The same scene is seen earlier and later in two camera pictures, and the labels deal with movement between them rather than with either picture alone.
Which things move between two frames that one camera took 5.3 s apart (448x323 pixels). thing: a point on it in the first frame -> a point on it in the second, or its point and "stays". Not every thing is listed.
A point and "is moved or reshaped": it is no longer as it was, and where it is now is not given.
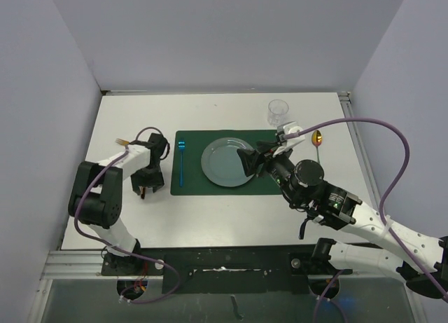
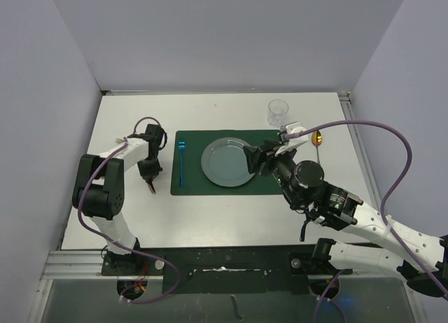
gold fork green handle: [122, 141] stays
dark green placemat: [187, 176] stays
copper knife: [142, 190] is moved or reshaped
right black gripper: [252, 158] stays
